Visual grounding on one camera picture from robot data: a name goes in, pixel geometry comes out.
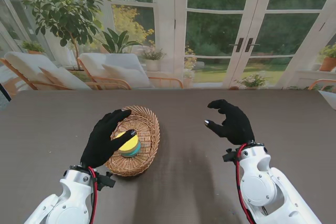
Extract oval wicker basket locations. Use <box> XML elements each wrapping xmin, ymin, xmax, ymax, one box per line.
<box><xmin>104</xmin><ymin>105</ymin><xmax>161</xmax><ymax>177</ymax></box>

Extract small plant in orange pot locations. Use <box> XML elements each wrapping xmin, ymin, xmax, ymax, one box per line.
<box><xmin>20</xmin><ymin>40</ymin><xmax>45</xmax><ymax>55</ymax></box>

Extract large leafy potted tree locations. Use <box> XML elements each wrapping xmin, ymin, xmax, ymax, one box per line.
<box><xmin>14</xmin><ymin>0</ymin><xmax>112</xmax><ymax>71</ymax></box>

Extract plant in terracotta pot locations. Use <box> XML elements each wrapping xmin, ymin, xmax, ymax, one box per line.
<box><xmin>319</xmin><ymin>45</ymin><xmax>336</xmax><ymax>72</ymax></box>

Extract orange frame chair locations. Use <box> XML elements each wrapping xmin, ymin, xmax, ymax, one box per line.
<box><xmin>307</xmin><ymin>78</ymin><xmax>336</xmax><ymax>91</ymax></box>

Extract flowering plant in white pot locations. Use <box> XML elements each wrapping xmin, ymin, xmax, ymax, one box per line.
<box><xmin>141</xmin><ymin>48</ymin><xmax>166</xmax><ymax>72</ymax></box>

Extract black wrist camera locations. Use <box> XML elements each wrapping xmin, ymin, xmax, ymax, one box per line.
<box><xmin>97</xmin><ymin>172</ymin><xmax>116</xmax><ymax>191</ymax></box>
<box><xmin>222</xmin><ymin>148</ymin><xmax>238</xmax><ymax>163</ymax></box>

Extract white cushioned lounge chair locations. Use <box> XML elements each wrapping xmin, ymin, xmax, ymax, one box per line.
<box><xmin>0</xmin><ymin>51</ymin><xmax>91</xmax><ymax>91</ymax></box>
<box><xmin>77</xmin><ymin>52</ymin><xmax>184</xmax><ymax>90</ymax></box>

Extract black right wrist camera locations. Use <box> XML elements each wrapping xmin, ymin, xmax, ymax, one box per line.
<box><xmin>222</xmin><ymin>148</ymin><xmax>238</xmax><ymax>163</ymax></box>

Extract white throw pillow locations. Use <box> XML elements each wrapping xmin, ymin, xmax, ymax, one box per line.
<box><xmin>101</xmin><ymin>63</ymin><xmax>153</xmax><ymax>89</ymax></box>
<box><xmin>38</xmin><ymin>66</ymin><xmax>91</xmax><ymax>90</ymax></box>

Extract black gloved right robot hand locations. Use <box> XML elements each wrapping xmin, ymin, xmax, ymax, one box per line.
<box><xmin>204</xmin><ymin>99</ymin><xmax>255</xmax><ymax>146</ymax></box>

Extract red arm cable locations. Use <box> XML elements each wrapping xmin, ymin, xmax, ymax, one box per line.
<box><xmin>235</xmin><ymin>144</ymin><xmax>257</xmax><ymax>224</ymax></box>
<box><xmin>88</xmin><ymin>166</ymin><xmax>99</xmax><ymax>224</ymax></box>

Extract blue round culture dish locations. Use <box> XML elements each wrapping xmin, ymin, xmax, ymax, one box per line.
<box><xmin>119</xmin><ymin>146</ymin><xmax>142</xmax><ymax>158</ymax></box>

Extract dark door handle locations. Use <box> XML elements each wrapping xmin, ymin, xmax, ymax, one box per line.
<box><xmin>228</xmin><ymin>37</ymin><xmax>244</xmax><ymax>53</ymax></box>
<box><xmin>245</xmin><ymin>37</ymin><xmax>260</xmax><ymax>52</ymax></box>

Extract red left arm cable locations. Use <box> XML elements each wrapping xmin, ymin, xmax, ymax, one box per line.
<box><xmin>88</xmin><ymin>166</ymin><xmax>99</xmax><ymax>224</ymax></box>

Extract yellow flowers in pale pot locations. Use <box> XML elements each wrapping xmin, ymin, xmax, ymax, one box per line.
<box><xmin>183</xmin><ymin>45</ymin><xmax>197</xmax><ymax>88</ymax></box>

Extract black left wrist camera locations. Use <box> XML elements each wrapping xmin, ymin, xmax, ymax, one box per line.
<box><xmin>97</xmin><ymin>172</ymin><xmax>116</xmax><ymax>191</ymax></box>

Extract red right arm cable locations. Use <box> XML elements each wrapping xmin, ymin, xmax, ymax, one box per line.
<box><xmin>235</xmin><ymin>144</ymin><xmax>257</xmax><ymax>224</ymax></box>

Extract low white flowering plant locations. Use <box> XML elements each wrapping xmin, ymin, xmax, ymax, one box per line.
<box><xmin>234</xmin><ymin>73</ymin><xmax>269</xmax><ymax>90</ymax></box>

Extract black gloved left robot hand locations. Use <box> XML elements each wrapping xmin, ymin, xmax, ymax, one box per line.
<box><xmin>80</xmin><ymin>109</ymin><xmax>137</xmax><ymax>169</ymax></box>

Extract broad-leaf green plant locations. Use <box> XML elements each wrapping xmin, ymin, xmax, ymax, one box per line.
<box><xmin>101</xmin><ymin>28</ymin><xmax>144</xmax><ymax>54</ymax></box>

